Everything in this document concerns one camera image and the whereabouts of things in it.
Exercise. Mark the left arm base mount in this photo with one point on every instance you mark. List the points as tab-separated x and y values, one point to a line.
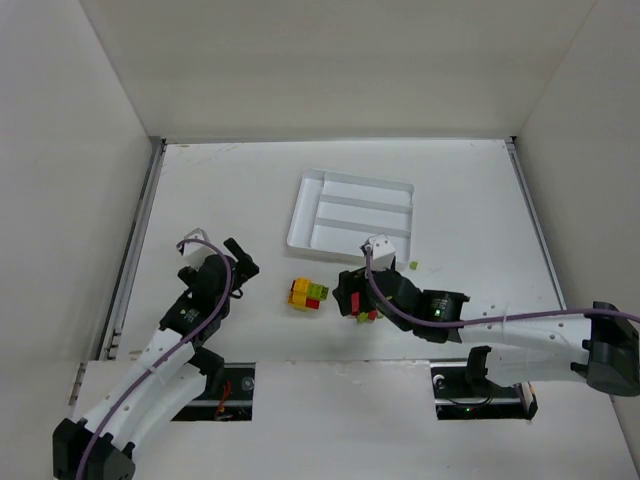
229	398

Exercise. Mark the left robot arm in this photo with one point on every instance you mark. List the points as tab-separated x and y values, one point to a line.
172	370

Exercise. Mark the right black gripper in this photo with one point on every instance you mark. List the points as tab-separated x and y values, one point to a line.
345	293

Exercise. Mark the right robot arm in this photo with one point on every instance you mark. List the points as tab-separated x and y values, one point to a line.
597	346

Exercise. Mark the white divided sorting tray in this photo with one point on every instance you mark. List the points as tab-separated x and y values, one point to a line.
335	213

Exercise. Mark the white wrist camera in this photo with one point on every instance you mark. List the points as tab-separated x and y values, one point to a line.
193	252
380	252

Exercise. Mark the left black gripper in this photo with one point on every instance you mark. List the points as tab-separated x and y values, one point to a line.
240	263

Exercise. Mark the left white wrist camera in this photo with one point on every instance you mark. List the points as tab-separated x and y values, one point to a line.
193	252

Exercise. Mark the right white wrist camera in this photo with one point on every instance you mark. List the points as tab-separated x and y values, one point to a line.
380	252

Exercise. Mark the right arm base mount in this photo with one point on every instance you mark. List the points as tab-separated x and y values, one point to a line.
462	391

